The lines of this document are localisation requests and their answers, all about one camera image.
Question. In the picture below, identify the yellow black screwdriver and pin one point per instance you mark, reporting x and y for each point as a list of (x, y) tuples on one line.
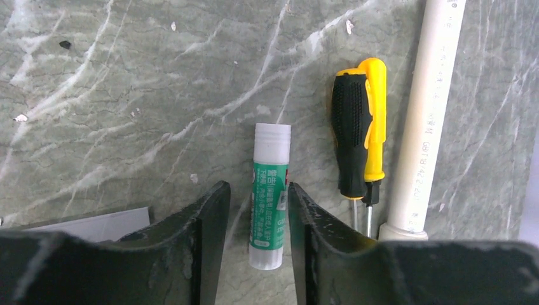
[(358, 120)]

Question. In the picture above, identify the green glue stick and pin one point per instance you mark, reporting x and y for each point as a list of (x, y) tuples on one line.
[(270, 182)]

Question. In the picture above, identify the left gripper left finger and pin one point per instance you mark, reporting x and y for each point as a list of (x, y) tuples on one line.
[(174, 261)]

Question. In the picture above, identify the grey envelope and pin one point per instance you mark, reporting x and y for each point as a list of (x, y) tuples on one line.
[(107, 227)]

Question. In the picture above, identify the white PVC pipe frame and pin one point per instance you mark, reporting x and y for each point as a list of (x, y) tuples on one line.
[(433, 70)]

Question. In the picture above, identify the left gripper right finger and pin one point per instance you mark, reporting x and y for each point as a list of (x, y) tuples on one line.
[(334, 264)]

